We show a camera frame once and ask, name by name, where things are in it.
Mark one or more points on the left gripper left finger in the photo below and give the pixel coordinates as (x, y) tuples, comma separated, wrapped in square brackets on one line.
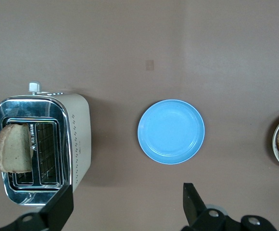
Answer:
[(57, 211)]

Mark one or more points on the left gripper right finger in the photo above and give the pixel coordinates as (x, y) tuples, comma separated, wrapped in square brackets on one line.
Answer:
[(194, 211)]

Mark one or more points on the blue plate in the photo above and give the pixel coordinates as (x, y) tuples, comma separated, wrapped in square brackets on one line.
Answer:
[(171, 132)]

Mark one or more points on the beige chrome toaster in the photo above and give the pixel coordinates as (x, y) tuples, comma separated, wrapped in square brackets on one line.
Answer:
[(80, 134)]

